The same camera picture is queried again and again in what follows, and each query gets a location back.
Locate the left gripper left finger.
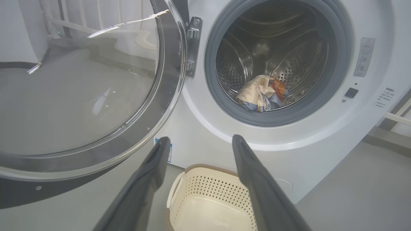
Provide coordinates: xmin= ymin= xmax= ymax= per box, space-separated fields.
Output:
xmin=93 ymin=137 xmax=171 ymax=231

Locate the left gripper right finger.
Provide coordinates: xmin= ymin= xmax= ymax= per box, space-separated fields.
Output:
xmin=232 ymin=134 xmax=312 ymax=231

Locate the blue cartoon print garment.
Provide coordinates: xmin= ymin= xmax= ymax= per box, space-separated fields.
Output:
xmin=239 ymin=93 xmax=290 ymax=113

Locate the bundle of clothes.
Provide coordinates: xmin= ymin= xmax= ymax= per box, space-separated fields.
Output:
xmin=235 ymin=74 xmax=287 ymax=109

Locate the dark grey glass washer door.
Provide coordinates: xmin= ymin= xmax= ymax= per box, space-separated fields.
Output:
xmin=0 ymin=0 xmax=188 ymax=210

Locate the cream perforated laundry basket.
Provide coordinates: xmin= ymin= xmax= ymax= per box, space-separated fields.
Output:
xmin=165 ymin=164 xmax=259 ymax=231

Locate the white front-load washing machine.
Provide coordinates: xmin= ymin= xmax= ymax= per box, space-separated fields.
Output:
xmin=154 ymin=0 xmax=411 ymax=204

